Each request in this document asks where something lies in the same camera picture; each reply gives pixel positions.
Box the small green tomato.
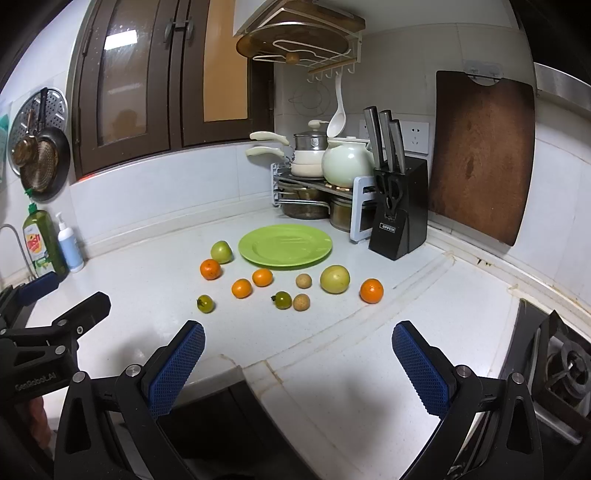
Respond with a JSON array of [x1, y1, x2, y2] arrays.
[[197, 295, 215, 314], [271, 291, 293, 310]]

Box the orange tangerine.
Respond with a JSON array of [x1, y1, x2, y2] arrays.
[[231, 278, 252, 299], [252, 268, 273, 288], [359, 278, 384, 304], [199, 259, 222, 281]]

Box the small green apple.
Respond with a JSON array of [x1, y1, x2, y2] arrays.
[[211, 240, 233, 264]]

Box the large yellow-green pomelo fruit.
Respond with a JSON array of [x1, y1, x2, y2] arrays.
[[320, 265, 351, 294]]

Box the tan longan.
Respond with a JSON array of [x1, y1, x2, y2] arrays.
[[293, 294, 311, 312], [295, 273, 312, 289]]

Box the black kitchen scissors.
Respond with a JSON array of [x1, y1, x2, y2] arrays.
[[375, 170, 408, 222]]

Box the green dish soap bottle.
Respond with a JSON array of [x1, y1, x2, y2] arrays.
[[22, 189, 68, 282]]

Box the white pump bottle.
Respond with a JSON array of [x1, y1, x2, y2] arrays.
[[55, 212, 85, 273]]

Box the black gas stove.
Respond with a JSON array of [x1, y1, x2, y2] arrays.
[[499, 299, 590, 446]]

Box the small copper strainer hanging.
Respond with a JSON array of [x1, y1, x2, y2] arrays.
[[12, 109, 38, 169]]

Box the round steel steamer tray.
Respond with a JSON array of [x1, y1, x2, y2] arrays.
[[7, 87, 68, 177]]

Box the black knife block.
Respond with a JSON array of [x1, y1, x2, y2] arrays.
[[369, 156, 429, 260]]

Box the green round plate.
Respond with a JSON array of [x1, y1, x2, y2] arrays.
[[238, 224, 332, 269]]

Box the steel pan under rack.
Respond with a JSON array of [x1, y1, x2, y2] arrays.
[[277, 181, 331, 220]]

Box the steel pot under rack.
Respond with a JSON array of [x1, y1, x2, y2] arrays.
[[329, 196, 353, 232]]

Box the brown wooden cutting board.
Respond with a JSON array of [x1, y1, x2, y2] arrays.
[[430, 71, 535, 246]]

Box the grey white pot rack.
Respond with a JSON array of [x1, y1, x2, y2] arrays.
[[270, 163, 377, 243]]

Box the white ceramic kettle pot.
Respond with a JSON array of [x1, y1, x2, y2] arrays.
[[322, 136, 375, 188]]

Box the white plastic ladle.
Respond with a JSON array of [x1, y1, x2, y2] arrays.
[[327, 73, 346, 138]]

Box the dark brown window frame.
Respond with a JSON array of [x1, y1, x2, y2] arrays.
[[71, 0, 274, 179]]

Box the cream saucepan with handle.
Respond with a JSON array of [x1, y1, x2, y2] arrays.
[[245, 146, 325, 179]]

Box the steel knife handle right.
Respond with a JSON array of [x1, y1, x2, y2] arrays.
[[390, 119, 406, 175]]

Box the steel knife handle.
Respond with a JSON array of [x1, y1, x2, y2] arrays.
[[390, 119, 406, 175], [363, 106, 384, 170], [380, 110, 396, 172]]

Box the steel knife handle middle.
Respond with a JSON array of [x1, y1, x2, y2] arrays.
[[380, 110, 396, 172]]

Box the steel knife handle left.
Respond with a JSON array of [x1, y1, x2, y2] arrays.
[[363, 106, 384, 170]]

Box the white wall rack with boards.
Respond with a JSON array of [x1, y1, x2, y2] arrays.
[[233, 1, 366, 81]]

